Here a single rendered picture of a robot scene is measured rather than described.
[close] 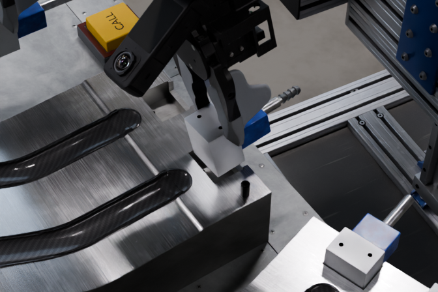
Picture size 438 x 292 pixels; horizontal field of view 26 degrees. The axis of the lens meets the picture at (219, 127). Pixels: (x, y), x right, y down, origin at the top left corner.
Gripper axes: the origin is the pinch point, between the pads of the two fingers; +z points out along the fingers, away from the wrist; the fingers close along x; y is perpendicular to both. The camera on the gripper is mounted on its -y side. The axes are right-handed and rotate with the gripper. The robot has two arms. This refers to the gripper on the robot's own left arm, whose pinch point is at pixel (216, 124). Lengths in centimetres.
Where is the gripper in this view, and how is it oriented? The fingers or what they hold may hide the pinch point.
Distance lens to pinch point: 100.2
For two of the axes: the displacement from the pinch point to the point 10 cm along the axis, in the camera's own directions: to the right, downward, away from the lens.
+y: 8.2, -5.1, 2.7
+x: -5.4, -5.2, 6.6
